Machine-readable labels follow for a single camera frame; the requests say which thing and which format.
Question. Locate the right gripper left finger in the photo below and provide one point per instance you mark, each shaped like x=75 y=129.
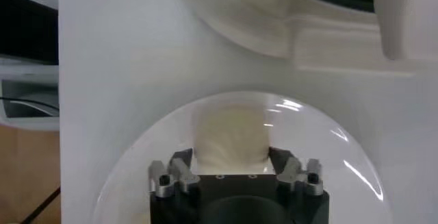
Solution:
x=184 y=177

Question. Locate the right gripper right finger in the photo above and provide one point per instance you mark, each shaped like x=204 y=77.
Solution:
x=291 y=174

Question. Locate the white steamed baozi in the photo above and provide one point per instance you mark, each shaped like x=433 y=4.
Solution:
x=232 y=136

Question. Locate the black grey robot base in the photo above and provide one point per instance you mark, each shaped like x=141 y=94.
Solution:
x=27 y=30

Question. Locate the large white plate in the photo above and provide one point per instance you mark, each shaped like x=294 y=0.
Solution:
x=325 y=163

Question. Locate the cream electric cooker base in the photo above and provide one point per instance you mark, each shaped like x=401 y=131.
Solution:
x=246 y=13

